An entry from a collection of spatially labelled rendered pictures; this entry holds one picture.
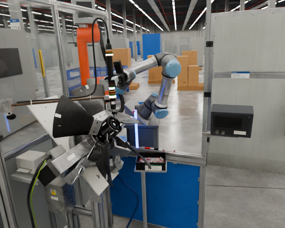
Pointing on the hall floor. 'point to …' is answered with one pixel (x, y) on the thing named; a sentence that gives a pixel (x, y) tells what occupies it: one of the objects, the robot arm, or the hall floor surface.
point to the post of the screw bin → (144, 199)
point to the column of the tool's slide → (2, 183)
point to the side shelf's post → (51, 216)
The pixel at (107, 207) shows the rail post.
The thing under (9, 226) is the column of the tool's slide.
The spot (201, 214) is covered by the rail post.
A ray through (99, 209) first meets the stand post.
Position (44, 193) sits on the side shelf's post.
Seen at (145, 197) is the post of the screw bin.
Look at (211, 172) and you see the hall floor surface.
